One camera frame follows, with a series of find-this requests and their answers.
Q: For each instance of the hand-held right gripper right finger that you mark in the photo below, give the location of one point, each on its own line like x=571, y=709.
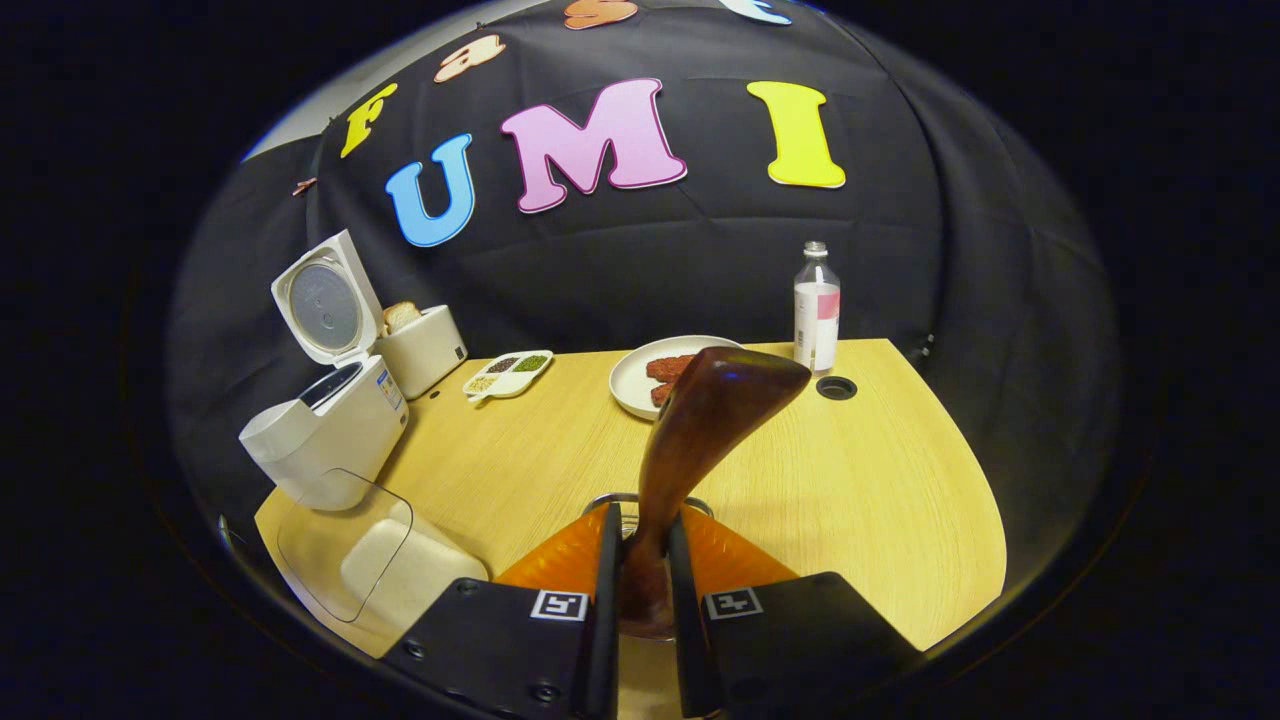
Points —
x=800, y=640

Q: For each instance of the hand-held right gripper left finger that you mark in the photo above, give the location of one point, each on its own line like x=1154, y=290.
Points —
x=500, y=650

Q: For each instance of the white rice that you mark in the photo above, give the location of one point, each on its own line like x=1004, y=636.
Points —
x=410, y=575

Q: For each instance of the brown wooden spoon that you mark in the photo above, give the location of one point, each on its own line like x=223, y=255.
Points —
x=700, y=430

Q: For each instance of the white rice cooker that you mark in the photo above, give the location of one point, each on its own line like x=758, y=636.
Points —
x=330, y=430

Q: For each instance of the white divided grain dish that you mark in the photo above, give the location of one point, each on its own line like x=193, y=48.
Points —
x=505, y=386

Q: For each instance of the red meat slice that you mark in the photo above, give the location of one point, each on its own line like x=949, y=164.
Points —
x=668, y=368
x=661, y=394

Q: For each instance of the white round plate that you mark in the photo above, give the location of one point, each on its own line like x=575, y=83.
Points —
x=630, y=385

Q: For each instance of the white toaster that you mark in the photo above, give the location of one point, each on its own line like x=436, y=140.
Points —
x=425, y=355

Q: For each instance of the clear bottle with pink label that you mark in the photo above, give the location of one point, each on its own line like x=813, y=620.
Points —
x=817, y=320

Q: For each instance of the toasted bread slice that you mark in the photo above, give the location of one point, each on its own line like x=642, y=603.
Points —
x=402, y=317

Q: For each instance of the black backdrop cloth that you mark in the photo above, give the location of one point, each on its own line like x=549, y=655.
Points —
x=950, y=300

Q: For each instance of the copper cloth clip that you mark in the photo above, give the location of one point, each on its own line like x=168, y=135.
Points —
x=304, y=186

